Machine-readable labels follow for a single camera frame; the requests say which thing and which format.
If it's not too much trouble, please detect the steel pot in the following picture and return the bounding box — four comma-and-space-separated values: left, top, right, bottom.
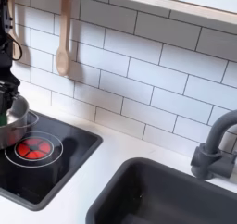
0, 93, 40, 150

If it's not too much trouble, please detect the red stove burner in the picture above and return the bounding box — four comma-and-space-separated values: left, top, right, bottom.
4, 131, 65, 168

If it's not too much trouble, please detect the wooden spoon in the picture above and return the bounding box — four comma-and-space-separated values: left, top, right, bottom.
54, 0, 75, 77

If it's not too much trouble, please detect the black toy stove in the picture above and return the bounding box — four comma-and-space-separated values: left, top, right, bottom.
0, 110, 104, 212

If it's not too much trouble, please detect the white toy microwave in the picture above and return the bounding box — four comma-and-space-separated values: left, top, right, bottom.
109, 0, 237, 28

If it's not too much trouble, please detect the dark grey sink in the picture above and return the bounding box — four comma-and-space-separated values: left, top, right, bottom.
84, 156, 237, 224

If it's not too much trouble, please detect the grey tap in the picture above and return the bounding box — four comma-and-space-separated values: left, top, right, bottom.
190, 109, 237, 181

